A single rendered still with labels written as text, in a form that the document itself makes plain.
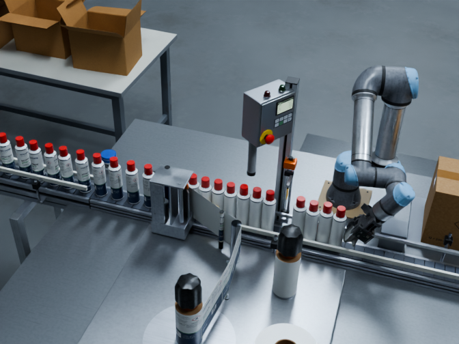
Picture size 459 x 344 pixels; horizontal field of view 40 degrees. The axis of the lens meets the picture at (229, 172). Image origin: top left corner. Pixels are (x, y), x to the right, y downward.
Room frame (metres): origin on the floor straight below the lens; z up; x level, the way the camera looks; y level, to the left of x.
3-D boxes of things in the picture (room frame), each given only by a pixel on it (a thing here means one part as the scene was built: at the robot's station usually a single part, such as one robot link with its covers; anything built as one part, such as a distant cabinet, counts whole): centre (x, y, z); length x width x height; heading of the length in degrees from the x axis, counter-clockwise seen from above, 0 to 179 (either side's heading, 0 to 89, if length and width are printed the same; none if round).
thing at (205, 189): (1.93, 0.09, 0.98); 0.05 x 0.05 x 0.20
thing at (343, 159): (2.13, -0.51, 1.00); 0.13 x 0.12 x 0.14; 85
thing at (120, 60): (3.43, 0.76, 0.97); 0.51 x 0.42 x 0.37; 167
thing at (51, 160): (2.12, 0.75, 0.98); 0.05 x 0.05 x 0.20
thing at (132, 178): (2.02, 0.40, 0.98); 0.05 x 0.05 x 0.20
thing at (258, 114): (1.96, -0.14, 1.38); 0.17 x 0.10 x 0.19; 129
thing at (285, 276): (1.56, -0.21, 1.03); 0.09 x 0.09 x 0.30
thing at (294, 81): (2.00, -0.21, 1.17); 0.04 x 0.04 x 0.67; 74
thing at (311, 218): (1.81, -0.32, 0.98); 0.05 x 0.05 x 0.20
